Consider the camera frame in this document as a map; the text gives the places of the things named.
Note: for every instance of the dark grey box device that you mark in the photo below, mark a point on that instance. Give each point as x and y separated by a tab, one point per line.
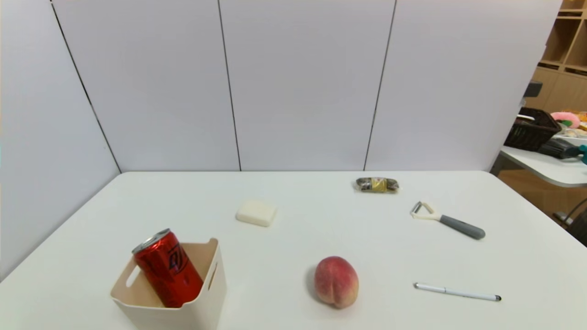
533	89

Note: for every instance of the white pen with black tip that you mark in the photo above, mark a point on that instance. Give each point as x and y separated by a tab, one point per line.
458	293

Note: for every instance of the cream white plastic box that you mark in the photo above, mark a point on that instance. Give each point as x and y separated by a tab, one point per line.
202	316

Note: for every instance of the black tool on side table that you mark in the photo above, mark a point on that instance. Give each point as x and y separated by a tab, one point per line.
558	148

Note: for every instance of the white soap bar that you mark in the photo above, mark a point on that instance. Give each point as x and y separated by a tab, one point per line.
256	212

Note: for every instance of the wooden shelf unit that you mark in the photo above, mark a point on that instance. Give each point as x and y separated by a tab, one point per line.
557	87

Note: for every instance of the pink plush toy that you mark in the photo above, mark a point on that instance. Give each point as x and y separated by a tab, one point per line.
565	118

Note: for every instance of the white side table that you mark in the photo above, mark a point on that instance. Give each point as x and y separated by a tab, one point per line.
541	166

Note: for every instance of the wrapped snack packet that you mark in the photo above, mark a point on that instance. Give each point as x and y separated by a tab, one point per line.
377	184

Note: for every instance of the pink peach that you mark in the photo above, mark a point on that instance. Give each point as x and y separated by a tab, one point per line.
336	282

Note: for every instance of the dark wicker basket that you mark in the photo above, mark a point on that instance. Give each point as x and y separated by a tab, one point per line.
531	133

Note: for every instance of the red soda can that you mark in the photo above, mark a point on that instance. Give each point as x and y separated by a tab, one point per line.
169	270

